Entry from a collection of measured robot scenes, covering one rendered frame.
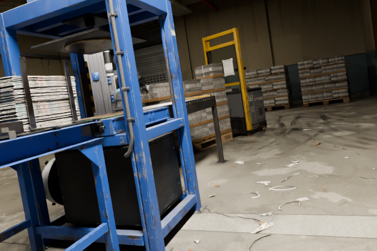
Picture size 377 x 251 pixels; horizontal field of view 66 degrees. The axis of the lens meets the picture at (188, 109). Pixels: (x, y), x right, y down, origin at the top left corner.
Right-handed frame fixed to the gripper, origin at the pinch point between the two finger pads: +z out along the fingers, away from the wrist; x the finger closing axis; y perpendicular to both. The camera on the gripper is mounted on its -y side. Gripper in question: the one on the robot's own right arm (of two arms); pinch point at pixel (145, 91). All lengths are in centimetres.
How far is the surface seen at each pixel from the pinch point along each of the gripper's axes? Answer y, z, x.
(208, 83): 95, 54, -20
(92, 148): -171, -61, -178
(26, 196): -200, -47, -123
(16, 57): -145, -115, -103
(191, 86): 59, 36, -19
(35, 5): -127, -134, -132
